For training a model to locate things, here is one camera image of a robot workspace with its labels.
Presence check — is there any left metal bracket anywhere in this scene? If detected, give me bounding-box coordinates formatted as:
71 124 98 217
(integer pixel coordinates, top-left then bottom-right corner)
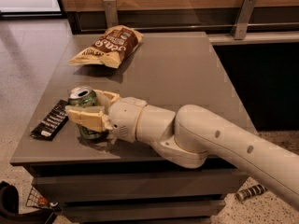
103 0 119 28

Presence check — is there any grey drawer cabinet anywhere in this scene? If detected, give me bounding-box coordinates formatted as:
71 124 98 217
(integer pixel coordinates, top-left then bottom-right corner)
10 32 254 224

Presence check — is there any wire basket on floor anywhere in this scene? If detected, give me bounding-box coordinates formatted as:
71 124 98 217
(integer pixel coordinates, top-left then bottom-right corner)
26 187 59 210

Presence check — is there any black rxbar chocolate wrapper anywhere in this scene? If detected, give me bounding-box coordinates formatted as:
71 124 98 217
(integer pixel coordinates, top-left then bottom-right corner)
30 100 68 141

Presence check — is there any metal bracket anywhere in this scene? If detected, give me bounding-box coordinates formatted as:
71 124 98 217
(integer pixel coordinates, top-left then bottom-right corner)
231 0 257 40
103 0 119 28

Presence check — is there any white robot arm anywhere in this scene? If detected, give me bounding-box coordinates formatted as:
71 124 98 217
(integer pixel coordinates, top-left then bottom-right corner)
65 86 299 210

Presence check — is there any black chair base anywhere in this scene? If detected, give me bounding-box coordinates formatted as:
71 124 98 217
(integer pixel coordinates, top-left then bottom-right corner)
0 181 56 224

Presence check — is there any striped tool on floor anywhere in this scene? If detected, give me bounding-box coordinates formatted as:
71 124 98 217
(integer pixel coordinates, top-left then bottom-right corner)
235 184 267 202

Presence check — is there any brown chip bag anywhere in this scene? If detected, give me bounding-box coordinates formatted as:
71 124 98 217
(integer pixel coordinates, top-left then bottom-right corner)
69 25 143 69

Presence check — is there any green soda can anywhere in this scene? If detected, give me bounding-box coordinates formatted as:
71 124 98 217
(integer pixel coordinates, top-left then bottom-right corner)
68 86 101 140

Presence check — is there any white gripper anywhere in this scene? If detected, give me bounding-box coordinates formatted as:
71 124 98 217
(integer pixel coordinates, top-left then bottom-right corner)
65 90 147 143

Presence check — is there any right metal bracket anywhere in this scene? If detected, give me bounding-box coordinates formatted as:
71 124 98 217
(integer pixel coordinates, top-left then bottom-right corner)
231 0 257 40

